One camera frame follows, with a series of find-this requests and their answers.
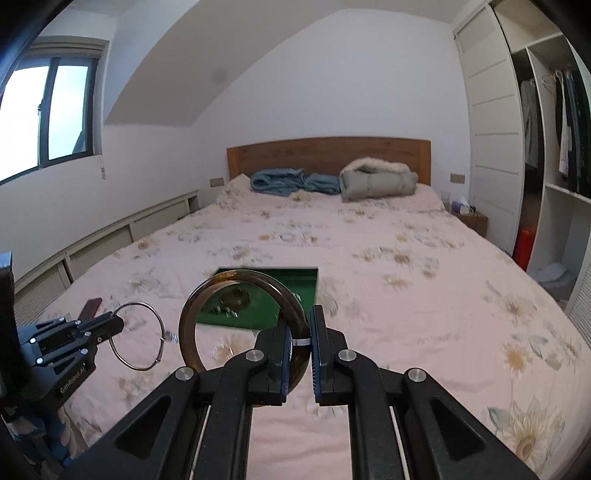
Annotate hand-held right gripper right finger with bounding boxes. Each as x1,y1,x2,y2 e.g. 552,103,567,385
309,305,542,480

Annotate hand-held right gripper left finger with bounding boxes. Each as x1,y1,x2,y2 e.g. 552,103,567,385
60,322,295,480

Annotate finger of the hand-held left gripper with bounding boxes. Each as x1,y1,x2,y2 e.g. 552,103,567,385
28,311,117,346
34,316,125,369

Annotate thin silver bangle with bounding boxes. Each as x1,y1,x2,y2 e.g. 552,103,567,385
110,302,179,370

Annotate green jewelry tray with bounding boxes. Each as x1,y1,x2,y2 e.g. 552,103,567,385
196,265,320,331

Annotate brown translucent bangle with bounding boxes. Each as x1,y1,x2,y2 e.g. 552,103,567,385
178,270,309,407

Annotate dark red flat case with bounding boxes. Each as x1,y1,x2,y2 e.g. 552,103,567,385
78,298,103,322

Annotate bed with floral sheet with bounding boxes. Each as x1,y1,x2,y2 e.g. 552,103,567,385
14,173,591,480

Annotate blue folded blanket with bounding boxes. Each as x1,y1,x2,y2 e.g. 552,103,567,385
250,167,343,197

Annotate grey fur-trimmed jacket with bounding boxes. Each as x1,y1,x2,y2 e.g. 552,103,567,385
339,157,419,202

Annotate wooden headboard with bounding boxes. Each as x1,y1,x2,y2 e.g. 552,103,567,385
226,137,432,188

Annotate wooden nightstand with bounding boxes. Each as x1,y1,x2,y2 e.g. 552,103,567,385
455,210,489,239

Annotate dark-framed window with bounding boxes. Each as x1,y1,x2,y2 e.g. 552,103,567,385
0,41,110,184

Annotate red box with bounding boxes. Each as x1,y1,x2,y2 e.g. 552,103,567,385
513,224,537,274

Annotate pale blue cloth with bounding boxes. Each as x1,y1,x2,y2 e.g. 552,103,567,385
530,262,572,288

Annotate white open wardrobe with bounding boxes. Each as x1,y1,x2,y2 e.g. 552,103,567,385
451,0,591,344

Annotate hanging clothes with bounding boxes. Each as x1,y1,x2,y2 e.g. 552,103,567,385
521,68,591,195

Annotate dark beaded bracelet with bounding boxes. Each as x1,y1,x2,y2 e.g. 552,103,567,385
216,288,253,315

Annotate low white wall cabinets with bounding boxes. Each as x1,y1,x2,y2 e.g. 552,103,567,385
13,191,201,319

